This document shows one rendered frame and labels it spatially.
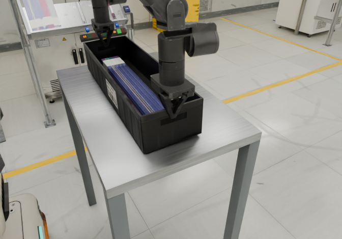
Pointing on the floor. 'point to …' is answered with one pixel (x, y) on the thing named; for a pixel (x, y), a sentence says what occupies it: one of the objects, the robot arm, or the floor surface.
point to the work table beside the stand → (74, 77)
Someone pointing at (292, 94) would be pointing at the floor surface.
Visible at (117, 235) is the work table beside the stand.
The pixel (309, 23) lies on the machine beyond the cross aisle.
